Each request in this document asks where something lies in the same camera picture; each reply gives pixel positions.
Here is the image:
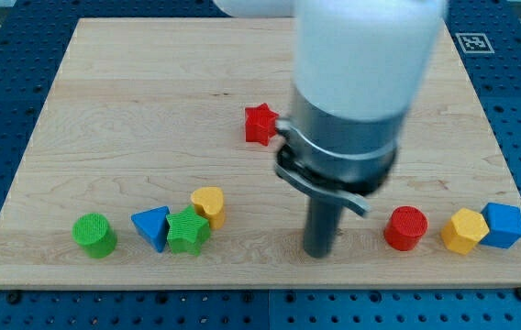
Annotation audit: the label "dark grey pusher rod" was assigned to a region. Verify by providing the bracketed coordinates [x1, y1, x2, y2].
[303, 198, 343, 258]

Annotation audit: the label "silver tool mount with clamp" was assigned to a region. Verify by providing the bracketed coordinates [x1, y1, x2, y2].
[274, 89, 398, 217]

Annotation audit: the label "red cylinder block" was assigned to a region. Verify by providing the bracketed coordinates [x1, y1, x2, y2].
[383, 205, 428, 251]

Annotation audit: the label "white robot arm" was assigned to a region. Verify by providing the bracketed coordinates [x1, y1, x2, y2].
[215, 0, 448, 258]

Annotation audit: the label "red star block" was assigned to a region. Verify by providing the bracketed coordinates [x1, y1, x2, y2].
[244, 103, 279, 146]

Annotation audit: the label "yellow heart block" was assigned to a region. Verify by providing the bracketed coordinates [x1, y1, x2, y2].
[191, 186, 226, 230]

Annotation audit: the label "green star block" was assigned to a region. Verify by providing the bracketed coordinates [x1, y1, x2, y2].
[166, 205, 211, 256]

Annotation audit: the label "yellow hexagon block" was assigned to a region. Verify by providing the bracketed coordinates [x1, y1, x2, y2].
[440, 208, 490, 255]

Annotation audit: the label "blue triangle block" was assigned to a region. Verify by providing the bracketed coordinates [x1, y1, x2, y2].
[130, 206, 170, 253]

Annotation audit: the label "fiducial marker tag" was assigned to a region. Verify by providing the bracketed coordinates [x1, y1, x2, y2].
[456, 32, 494, 54]

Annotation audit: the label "blue cube block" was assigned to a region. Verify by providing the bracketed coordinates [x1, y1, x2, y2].
[481, 203, 521, 249]

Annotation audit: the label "wooden board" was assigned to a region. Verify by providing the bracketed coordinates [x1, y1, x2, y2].
[0, 18, 521, 291]

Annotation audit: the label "green cylinder block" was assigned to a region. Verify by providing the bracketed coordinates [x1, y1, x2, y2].
[72, 213, 117, 259]

